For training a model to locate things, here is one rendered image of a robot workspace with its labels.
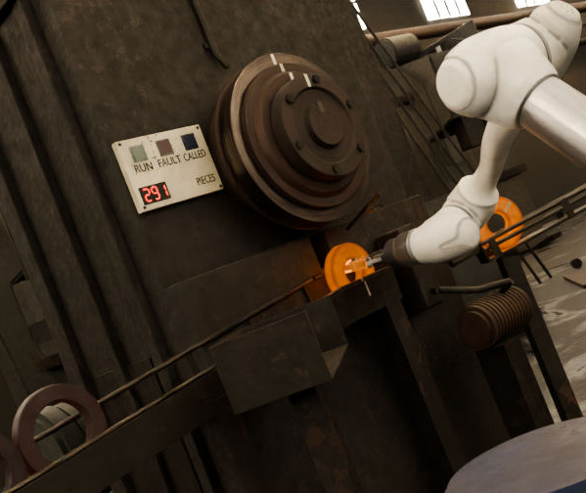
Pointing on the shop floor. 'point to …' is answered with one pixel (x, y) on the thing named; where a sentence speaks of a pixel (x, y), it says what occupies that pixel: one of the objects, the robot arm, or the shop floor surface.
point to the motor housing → (506, 357)
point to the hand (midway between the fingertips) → (347, 266)
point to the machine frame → (194, 231)
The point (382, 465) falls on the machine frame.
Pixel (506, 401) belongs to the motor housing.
